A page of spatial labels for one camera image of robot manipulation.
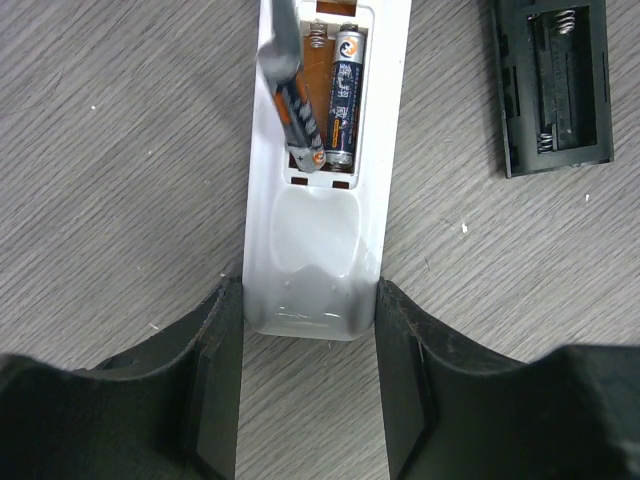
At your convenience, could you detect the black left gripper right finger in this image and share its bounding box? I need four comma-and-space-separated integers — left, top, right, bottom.
375, 280, 639, 479

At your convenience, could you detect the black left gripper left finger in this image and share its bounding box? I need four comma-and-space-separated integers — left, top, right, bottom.
1, 277, 244, 479

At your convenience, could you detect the dark blue AAA battery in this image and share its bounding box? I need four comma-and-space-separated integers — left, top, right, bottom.
325, 24, 366, 171

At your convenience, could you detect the yellow handled screwdriver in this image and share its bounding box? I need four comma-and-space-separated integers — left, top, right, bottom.
257, 0, 303, 87

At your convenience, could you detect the black remote control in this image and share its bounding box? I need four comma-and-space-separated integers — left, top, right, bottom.
490, 0, 614, 178

